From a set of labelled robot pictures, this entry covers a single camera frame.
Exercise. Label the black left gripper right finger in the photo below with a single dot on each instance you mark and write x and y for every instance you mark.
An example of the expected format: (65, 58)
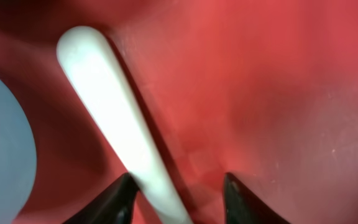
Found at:
(242, 206)

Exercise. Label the light blue bowl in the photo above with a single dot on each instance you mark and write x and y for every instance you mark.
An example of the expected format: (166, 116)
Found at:
(18, 159)

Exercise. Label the red plastic tray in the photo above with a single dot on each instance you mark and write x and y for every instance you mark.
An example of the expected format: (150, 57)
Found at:
(267, 90)

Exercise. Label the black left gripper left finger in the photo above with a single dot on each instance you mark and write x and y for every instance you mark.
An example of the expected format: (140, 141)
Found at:
(114, 205)

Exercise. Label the white plastic spoon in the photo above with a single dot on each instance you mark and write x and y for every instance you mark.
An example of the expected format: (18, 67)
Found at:
(96, 75)

